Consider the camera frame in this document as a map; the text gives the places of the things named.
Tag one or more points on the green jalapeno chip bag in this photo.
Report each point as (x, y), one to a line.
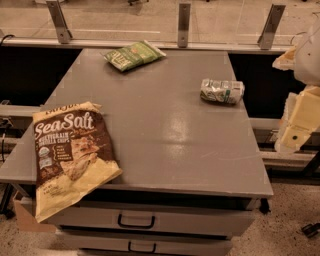
(132, 56)

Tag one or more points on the crushed white green can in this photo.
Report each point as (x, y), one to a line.
(222, 91)

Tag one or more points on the metal railing bracket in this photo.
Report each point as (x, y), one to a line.
(183, 24)
(63, 33)
(272, 22)

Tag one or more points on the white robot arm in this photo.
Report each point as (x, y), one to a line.
(307, 57)

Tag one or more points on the upper grey drawer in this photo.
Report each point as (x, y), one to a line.
(170, 219)

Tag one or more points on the brown sea salt chip bag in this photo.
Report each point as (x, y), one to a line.
(74, 156)

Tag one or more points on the right metal railing bracket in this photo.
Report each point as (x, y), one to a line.
(272, 22)

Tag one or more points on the left metal railing bracket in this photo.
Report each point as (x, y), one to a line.
(63, 33)

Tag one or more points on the lower grey drawer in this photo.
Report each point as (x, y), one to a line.
(166, 245)

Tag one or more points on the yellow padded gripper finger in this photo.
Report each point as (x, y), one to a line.
(301, 117)
(286, 60)

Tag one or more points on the black lower drawer handle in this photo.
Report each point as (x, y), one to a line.
(141, 247)

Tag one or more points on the cardboard box under table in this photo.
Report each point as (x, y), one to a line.
(25, 210)

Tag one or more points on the black drawer handle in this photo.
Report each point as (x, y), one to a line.
(141, 247)
(136, 222)

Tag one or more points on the middle metal railing bracket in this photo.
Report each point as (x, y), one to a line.
(183, 24)

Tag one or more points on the grey drawer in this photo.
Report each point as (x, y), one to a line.
(170, 219)
(166, 245)

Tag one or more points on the black upper drawer handle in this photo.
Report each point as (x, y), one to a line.
(136, 222)

